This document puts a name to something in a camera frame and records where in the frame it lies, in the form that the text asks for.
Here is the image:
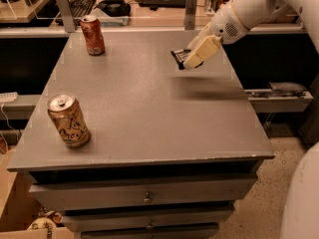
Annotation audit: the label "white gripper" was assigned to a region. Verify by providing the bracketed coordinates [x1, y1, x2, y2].
[183, 4, 249, 70]

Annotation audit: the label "black rxbar chocolate wrapper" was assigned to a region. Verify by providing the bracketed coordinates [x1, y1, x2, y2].
[170, 49, 203, 70]

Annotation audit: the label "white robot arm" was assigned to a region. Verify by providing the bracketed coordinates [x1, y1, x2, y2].
[183, 0, 319, 70]

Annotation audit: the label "orange soda can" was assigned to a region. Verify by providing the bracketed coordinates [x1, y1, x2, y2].
[80, 15, 105, 56]

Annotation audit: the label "gold LaCroix can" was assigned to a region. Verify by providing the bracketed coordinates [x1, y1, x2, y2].
[47, 94, 91, 147]

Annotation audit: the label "black headphones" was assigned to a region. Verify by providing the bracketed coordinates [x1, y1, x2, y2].
[96, 0, 131, 17]

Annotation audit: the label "grey drawer cabinet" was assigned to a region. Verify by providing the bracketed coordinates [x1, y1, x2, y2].
[8, 31, 274, 239]

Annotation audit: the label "black keyboard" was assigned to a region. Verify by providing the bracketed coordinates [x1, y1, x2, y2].
[69, 0, 97, 25]

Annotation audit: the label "white power strip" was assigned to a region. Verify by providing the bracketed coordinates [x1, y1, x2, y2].
[0, 92, 18, 104]

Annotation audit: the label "cardboard box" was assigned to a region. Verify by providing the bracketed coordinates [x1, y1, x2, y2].
[0, 149, 75, 239]

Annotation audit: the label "right metal bracket post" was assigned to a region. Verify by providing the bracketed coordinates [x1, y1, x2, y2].
[184, 0, 197, 30]

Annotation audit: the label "metal bracket post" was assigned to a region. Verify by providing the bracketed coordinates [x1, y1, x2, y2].
[56, 0, 77, 33]
[184, 0, 197, 30]

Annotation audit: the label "left metal bracket post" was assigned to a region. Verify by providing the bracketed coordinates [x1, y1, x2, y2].
[56, 0, 77, 33]

